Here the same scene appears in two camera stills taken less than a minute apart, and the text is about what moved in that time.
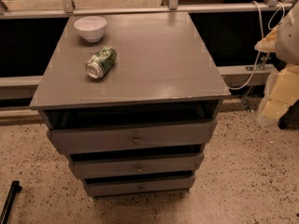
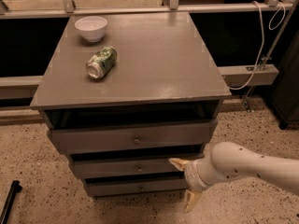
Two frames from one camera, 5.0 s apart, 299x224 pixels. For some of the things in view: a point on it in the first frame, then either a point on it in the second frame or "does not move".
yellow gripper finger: (284, 91) -> (179, 163)
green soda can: (99, 64) does not move
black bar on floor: (14, 189) does not move
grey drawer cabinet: (132, 98) does not move
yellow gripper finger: (268, 43) -> (191, 199)
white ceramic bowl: (91, 27) does not move
